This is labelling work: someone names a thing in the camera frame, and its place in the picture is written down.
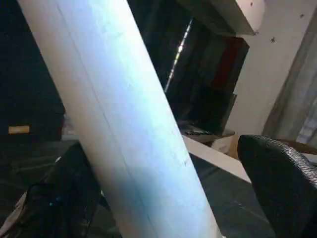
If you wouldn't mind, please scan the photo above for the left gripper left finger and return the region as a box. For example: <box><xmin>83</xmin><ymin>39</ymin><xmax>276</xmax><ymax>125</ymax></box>
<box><xmin>9</xmin><ymin>142</ymin><xmax>111</xmax><ymax>238</ymax></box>

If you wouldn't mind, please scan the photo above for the small yellow label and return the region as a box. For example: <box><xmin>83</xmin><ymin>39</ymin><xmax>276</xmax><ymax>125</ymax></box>
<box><xmin>8</xmin><ymin>125</ymin><xmax>31</xmax><ymax>135</ymax></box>

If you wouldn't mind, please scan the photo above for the grey curtain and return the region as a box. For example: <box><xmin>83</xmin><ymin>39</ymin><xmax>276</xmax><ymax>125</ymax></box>
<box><xmin>262</xmin><ymin>22</ymin><xmax>317</xmax><ymax>145</ymax></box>

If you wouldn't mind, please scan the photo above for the tan cardboard box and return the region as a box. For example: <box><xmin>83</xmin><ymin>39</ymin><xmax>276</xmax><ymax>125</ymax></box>
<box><xmin>212</xmin><ymin>135</ymin><xmax>240</xmax><ymax>160</ymax></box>

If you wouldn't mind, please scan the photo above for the black sofa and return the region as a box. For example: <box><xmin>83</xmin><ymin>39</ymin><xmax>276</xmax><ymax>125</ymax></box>
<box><xmin>0</xmin><ymin>0</ymin><xmax>67</xmax><ymax>144</ymax></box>

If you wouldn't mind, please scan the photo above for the dark display cabinet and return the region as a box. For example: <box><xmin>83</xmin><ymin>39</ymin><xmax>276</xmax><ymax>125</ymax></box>
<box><xmin>128</xmin><ymin>0</ymin><xmax>250</xmax><ymax>140</ymax></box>

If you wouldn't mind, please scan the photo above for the white plastic table leg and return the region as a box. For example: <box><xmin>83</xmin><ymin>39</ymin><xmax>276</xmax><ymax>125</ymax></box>
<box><xmin>16</xmin><ymin>0</ymin><xmax>221</xmax><ymax>238</ymax></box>

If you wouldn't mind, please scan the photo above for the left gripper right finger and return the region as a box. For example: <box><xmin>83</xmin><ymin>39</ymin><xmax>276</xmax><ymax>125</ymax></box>
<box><xmin>237</xmin><ymin>134</ymin><xmax>317</xmax><ymax>238</ymax></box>

